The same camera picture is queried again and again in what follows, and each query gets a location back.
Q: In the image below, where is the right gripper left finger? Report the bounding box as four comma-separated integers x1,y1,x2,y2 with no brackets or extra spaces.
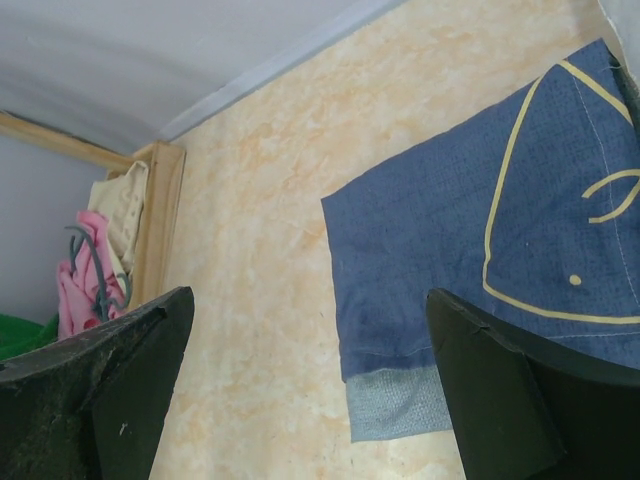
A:
1,287,194,479

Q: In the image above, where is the light blue pillowcase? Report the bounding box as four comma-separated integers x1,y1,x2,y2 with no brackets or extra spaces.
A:
322,40,639,442

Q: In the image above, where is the wooden tray box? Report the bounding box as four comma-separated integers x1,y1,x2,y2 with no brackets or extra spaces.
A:
1,112,186,310

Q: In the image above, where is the pink garment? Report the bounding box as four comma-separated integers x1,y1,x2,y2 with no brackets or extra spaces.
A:
56,209,131,341

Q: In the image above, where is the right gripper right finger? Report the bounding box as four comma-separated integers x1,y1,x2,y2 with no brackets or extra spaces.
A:
426,289,639,479

